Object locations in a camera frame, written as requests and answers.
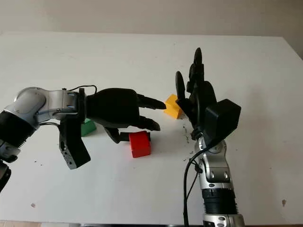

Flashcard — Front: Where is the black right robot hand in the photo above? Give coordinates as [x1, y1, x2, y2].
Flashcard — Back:
[175, 47, 218, 140]

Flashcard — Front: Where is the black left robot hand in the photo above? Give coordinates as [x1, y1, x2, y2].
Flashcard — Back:
[86, 87, 167, 145]

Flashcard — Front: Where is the yellow wooden block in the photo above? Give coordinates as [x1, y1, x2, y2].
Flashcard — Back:
[163, 94, 184, 120]

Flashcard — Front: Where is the green wooden block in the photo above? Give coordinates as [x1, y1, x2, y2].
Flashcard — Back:
[80, 118, 97, 137]

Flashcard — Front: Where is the red wooden block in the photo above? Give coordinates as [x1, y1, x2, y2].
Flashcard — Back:
[129, 131, 152, 158]

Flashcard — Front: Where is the black tape strip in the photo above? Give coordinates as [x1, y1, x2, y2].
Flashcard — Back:
[119, 132, 152, 143]

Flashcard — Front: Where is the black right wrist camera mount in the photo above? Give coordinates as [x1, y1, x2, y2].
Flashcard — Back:
[204, 98, 241, 145]

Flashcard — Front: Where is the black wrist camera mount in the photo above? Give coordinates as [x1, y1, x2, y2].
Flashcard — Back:
[58, 87, 91, 170]
[204, 98, 241, 145]

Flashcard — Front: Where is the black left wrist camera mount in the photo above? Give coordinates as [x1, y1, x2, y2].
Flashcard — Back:
[58, 87, 91, 170]

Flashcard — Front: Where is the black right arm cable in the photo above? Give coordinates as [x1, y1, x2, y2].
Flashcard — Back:
[182, 139, 225, 227]

